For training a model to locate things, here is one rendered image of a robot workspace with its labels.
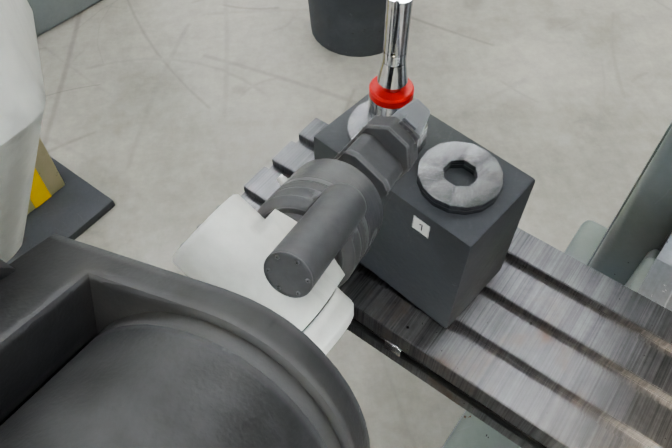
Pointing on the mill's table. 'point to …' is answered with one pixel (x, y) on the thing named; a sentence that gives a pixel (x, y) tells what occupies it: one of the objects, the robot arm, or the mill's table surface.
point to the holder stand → (440, 215)
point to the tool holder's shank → (396, 40)
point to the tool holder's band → (390, 95)
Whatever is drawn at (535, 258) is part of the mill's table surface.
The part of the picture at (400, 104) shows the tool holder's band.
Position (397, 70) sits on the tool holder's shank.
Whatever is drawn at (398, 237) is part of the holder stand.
